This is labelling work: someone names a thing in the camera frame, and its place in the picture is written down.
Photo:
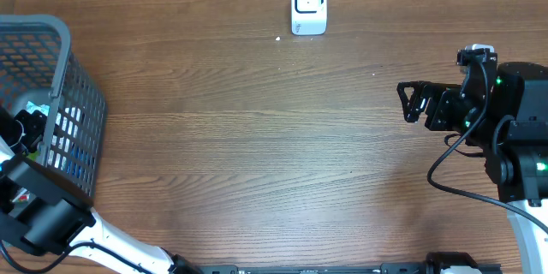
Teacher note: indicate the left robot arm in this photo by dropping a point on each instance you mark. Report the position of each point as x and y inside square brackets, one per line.
[43, 212]

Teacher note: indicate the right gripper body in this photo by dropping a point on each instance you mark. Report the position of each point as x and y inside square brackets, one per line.
[449, 111]

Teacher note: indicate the grey plastic mesh basket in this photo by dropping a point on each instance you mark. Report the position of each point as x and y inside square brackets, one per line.
[38, 65]

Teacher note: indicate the light teal tissue pack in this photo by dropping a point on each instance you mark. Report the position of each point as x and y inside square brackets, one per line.
[42, 108]

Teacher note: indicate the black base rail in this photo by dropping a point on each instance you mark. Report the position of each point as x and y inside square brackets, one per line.
[434, 263]

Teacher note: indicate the blue snack wrapper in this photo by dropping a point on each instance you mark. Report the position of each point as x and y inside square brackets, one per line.
[64, 156]

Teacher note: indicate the white barcode scanner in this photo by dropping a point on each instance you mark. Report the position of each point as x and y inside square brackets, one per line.
[308, 17]

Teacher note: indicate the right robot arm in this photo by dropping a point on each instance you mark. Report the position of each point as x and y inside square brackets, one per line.
[501, 108]

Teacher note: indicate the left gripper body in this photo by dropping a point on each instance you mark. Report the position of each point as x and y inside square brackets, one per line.
[33, 130]

